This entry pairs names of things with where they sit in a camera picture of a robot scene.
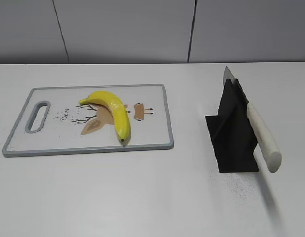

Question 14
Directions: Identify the yellow plastic banana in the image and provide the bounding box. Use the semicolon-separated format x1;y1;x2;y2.
79;90;131;143

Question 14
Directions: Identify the grey-rimmed white cutting board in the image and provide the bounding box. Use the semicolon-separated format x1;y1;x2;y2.
2;84;174;157

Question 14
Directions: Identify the black knife stand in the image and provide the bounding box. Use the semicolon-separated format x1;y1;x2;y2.
205;79;259;173

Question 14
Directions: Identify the white-handled steel cleaver knife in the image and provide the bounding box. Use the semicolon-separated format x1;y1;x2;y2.
223;67;282;173

